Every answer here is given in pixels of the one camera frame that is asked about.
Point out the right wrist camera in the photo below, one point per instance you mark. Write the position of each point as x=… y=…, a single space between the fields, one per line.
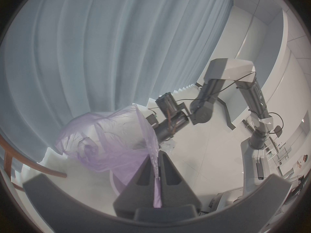
x=151 y=119

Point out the white trash bin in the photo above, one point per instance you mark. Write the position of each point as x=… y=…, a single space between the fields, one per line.
x=116 y=183

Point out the white cushioned wooden chair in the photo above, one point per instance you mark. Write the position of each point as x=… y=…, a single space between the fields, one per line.
x=29 y=162

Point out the purple plastic bag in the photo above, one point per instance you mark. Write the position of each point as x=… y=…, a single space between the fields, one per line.
x=114 y=144

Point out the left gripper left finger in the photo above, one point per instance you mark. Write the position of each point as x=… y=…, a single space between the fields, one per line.
x=131 y=200

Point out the pale blue curtain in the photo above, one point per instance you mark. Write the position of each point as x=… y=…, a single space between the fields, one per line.
x=97 y=45

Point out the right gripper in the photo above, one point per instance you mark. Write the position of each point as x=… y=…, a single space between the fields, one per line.
x=170 y=127

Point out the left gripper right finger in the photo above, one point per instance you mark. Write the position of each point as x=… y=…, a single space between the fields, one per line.
x=184 y=198

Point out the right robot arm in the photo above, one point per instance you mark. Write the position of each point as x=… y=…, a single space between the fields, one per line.
x=228 y=69

